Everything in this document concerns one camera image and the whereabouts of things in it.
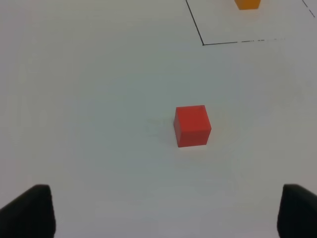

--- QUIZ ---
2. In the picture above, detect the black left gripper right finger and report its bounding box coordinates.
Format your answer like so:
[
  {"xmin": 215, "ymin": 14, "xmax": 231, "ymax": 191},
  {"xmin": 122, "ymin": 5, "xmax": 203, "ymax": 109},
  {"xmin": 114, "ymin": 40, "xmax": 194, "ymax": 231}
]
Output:
[{"xmin": 277, "ymin": 184, "xmax": 317, "ymax": 238}]

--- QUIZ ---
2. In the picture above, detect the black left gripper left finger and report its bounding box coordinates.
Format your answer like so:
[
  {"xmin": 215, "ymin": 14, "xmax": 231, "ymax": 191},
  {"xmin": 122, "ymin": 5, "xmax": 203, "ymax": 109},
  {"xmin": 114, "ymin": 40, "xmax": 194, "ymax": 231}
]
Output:
[{"xmin": 0, "ymin": 184, "xmax": 56, "ymax": 238}]

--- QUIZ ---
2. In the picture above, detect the red cube block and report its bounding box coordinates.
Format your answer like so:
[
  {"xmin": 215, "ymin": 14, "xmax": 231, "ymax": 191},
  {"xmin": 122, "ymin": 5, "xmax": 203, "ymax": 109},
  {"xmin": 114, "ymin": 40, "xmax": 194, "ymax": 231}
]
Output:
[{"xmin": 173, "ymin": 105, "xmax": 211, "ymax": 148}]

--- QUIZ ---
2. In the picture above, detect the template orange cube block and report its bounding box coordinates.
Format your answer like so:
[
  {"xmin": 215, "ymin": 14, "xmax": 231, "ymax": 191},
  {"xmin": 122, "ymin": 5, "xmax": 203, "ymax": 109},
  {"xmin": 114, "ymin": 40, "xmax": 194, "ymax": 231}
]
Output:
[{"xmin": 235, "ymin": 0, "xmax": 261, "ymax": 10}]

